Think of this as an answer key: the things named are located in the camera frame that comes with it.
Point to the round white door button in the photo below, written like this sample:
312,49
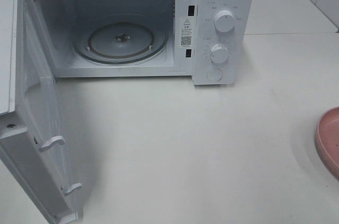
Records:
214,75

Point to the white microwave knob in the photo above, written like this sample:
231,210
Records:
224,20
219,54

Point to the white microwave door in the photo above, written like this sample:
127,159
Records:
33,142

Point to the pink round plate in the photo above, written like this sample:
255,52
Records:
326,140

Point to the glass microwave turntable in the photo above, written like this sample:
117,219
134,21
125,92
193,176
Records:
119,39

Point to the white microwave oven body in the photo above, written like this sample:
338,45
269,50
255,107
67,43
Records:
187,52

